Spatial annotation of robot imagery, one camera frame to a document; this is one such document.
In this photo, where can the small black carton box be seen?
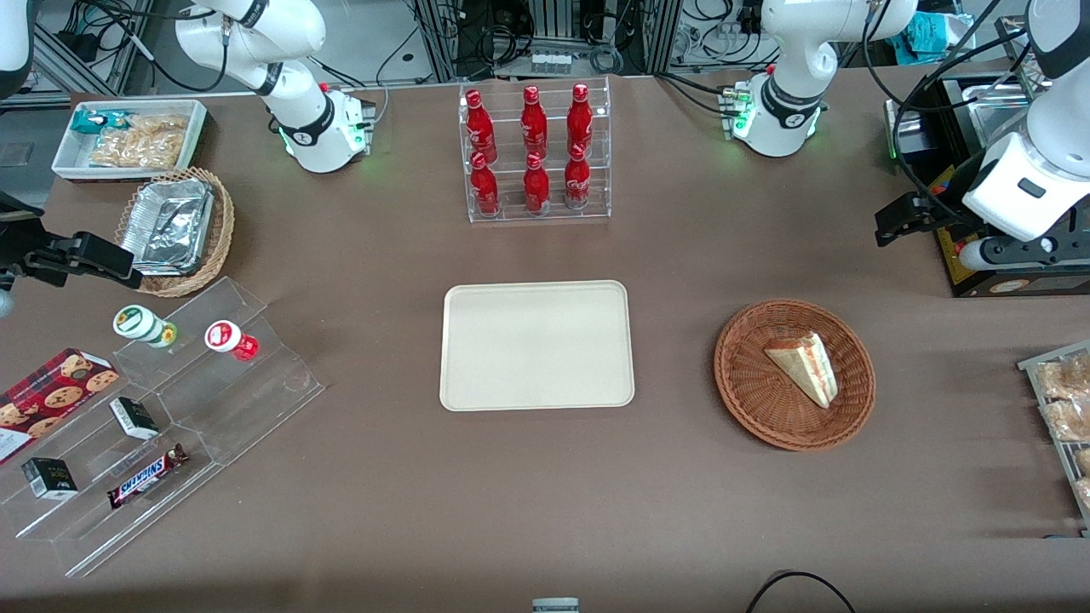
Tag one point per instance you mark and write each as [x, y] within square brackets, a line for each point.
[49, 478]
[134, 418]

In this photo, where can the small grey device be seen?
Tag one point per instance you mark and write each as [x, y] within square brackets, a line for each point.
[555, 605]

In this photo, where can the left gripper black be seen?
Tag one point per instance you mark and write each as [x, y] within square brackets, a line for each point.
[960, 189]

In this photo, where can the red tartan cookie box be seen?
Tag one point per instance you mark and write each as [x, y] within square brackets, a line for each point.
[55, 396]

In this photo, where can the aluminium profile frame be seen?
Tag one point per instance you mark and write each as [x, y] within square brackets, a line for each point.
[656, 38]
[102, 60]

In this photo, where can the clear acrylic tiered stand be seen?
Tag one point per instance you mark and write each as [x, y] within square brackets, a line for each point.
[238, 400]

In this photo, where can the cream plastic serving tray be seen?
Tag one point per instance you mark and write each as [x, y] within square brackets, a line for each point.
[536, 345]

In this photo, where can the wrapped bread bun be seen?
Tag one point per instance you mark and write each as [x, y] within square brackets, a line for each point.
[1069, 420]
[1083, 494]
[1083, 461]
[1064, 377]

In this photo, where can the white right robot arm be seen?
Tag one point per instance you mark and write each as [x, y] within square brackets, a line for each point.
[247, 34]

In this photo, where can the brown round wicker basket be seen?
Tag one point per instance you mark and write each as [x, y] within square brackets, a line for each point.
[749, 383]

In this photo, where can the aluminium foil tray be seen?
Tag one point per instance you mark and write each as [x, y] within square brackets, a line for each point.
[170, 226]

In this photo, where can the red cola bottle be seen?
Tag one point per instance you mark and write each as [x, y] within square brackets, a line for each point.
[534, 123]
[576, 180]
[536, 187]
[580, 119]
[485, 189]
[479, 128]

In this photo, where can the red lid yoghurt cup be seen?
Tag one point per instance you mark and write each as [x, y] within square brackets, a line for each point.
[226, 337]

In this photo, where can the clear acrylic bottle rack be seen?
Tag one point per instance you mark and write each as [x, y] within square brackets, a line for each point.
[511, 213]

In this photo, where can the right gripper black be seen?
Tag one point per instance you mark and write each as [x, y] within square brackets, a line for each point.
[19, 244]

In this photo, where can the light tan wicker basket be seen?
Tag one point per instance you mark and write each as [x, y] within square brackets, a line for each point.
[220, 230]

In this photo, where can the white rectangular snack tray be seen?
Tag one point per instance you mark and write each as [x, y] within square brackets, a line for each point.
[68, 162]

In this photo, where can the grey bread display tray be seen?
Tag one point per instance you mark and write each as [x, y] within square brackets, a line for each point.
[1035, 383]

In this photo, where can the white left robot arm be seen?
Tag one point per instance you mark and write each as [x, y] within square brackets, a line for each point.
[796, 51]

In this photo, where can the green lid yoghurt cup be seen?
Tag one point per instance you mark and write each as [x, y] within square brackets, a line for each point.
[138, 323]

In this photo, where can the silver metal tray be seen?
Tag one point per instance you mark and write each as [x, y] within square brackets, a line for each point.
[988, 119]

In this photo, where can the brown Snickers chocolate bar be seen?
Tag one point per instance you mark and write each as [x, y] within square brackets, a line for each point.
[146, 477]

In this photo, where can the triangle sandwich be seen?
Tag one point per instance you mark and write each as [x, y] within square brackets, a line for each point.
[805, 366]

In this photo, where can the clear bag of crackers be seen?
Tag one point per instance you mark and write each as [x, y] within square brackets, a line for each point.
[140, 143]

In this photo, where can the teal snack packet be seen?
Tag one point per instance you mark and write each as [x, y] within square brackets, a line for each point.
[94, 122]

